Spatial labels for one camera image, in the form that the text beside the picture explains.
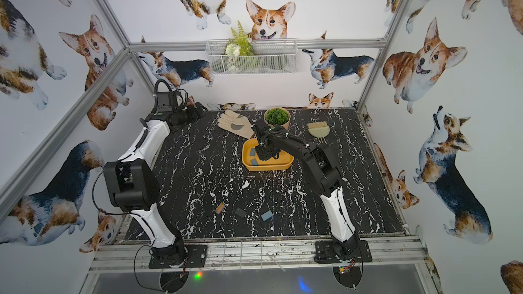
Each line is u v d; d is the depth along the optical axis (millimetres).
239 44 818
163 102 707
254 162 998
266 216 833
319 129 1133
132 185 488
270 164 959
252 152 1035
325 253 733
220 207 853
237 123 1135
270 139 705
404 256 749
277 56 926
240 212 839
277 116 1035
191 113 818
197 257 735
